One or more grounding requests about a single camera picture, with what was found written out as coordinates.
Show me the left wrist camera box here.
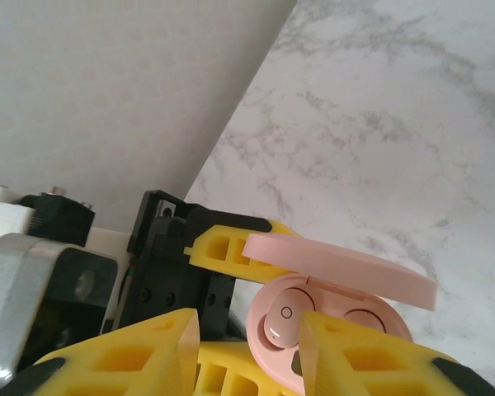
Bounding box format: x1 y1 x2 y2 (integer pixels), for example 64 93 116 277
0 230 123 372

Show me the pink earbud charging case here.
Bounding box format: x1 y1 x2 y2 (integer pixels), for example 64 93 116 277
242 232 439 394

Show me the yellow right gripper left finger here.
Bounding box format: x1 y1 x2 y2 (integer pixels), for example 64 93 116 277
6 307 201 396

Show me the pink earbud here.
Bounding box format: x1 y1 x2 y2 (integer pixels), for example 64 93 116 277
262 286 318 348

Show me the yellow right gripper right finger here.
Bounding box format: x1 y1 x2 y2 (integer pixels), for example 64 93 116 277
299 309 495 396

